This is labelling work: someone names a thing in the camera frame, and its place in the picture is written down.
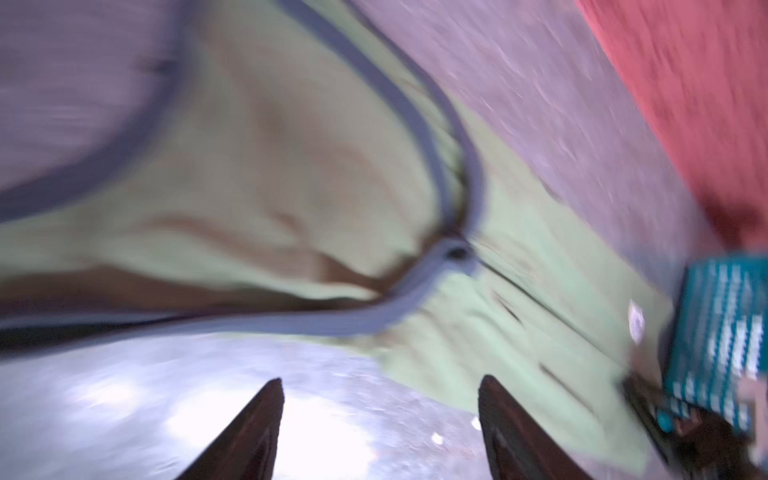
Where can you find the teal plastic basket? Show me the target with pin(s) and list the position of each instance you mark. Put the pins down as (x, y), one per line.
(719, 337)

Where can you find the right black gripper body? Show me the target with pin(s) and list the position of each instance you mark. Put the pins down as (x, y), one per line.
(693, 442)

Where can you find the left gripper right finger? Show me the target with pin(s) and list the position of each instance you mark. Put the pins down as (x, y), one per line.
(516, 446)

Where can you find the olive green tank top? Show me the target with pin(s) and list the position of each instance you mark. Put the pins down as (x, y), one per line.
(281, 221)

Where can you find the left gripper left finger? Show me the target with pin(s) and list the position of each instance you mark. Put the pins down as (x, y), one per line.
(247, 448)

